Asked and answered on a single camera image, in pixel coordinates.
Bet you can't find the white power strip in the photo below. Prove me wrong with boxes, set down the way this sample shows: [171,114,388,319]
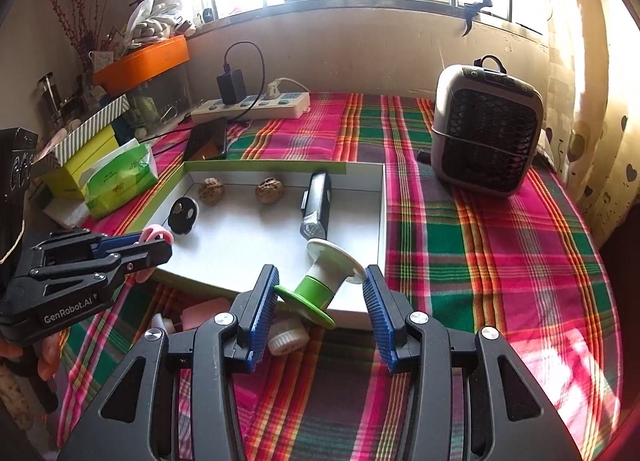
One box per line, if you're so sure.
[190,90,311,124]

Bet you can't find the brown walnut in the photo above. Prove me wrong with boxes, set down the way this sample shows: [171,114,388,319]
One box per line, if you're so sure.
[255,177,286,206]
[198,179,227,205]

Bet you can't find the white plug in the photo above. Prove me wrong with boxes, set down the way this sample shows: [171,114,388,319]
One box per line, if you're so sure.
[265,77,311,99]

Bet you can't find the black charger cable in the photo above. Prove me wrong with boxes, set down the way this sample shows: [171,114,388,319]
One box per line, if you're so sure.
[222,41,266,124]

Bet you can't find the black charger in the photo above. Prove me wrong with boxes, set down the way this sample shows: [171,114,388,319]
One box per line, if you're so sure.
[216,68,247,106]

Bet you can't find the striped grey-white box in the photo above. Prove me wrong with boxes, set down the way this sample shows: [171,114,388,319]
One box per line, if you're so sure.
[54,93,131,166]

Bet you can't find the heart patterned curtain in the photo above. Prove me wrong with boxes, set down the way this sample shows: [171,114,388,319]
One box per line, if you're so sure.
[542,0,631,242]

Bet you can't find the black round device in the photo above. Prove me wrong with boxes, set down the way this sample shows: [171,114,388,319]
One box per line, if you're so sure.
[167,196,200,236]

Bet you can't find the metal french press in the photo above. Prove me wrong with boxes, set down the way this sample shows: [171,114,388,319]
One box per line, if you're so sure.
[35,72,66,129]

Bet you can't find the black window handle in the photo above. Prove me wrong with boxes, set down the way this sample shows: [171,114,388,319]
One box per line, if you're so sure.
[457,0,493,36]

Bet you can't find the clear glass container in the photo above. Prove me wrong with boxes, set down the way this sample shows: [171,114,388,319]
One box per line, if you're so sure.
[127,63,193,139]

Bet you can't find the yellow box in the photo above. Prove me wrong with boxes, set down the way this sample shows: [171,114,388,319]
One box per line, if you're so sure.
[32,123,121,202]

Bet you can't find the plain pink clip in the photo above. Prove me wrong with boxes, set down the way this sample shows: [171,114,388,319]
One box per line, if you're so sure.
[181,297,236,332]

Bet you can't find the white printed card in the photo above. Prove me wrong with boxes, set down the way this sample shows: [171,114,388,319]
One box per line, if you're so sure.
[90,48,118,74]

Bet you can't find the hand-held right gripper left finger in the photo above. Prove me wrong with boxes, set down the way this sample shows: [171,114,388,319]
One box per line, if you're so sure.
[57,263,280,461]

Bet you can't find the red flower branches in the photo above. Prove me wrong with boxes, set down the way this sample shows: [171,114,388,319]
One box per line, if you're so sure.
[45,0,126,59]

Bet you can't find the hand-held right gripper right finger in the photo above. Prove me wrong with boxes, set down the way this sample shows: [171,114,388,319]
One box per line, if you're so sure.
[364,265,583,461]

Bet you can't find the grey mini heater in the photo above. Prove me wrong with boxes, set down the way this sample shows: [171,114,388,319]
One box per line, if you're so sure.
[431,55,545,198]

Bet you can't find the black bike light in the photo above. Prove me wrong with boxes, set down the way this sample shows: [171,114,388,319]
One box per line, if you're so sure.
[299,171,333,242]

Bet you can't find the plaid tablecloth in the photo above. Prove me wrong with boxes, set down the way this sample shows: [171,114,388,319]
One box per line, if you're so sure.
[55,91,626,461]

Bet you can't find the green tissue pack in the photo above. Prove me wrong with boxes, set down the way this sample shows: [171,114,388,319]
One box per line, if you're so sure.
[82,138,160,220]

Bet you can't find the white paper sheet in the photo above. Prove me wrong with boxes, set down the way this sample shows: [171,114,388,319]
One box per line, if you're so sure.
[42,196,93,229]

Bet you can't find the white cloth gloves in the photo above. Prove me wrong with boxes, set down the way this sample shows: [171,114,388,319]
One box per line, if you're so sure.
[125,0,198,42]

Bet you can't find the green and white spool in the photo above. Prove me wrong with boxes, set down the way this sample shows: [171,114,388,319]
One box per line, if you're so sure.
[274,238,368,329]

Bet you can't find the orange tray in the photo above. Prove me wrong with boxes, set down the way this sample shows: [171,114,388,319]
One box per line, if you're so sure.
[92,35,191,96]

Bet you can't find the white ribbed cap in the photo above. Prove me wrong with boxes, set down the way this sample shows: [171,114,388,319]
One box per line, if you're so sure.
[267,318,310,357]

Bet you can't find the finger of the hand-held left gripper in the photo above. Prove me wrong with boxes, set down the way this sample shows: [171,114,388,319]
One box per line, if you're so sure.
[22,231,151,267]
[12,240,174,302]

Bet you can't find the white shallow cardboard box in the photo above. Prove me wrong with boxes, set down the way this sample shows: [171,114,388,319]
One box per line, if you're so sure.
[112,160,388,332]

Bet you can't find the black phone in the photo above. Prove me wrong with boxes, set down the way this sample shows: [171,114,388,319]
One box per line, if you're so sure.
[182,116,230,160]

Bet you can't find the pink clip with green pad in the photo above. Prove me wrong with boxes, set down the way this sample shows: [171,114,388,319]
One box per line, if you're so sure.
[134,223,175,284]

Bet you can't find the person's left hand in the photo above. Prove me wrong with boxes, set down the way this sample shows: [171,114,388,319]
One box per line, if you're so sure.
[37,331,68,381]

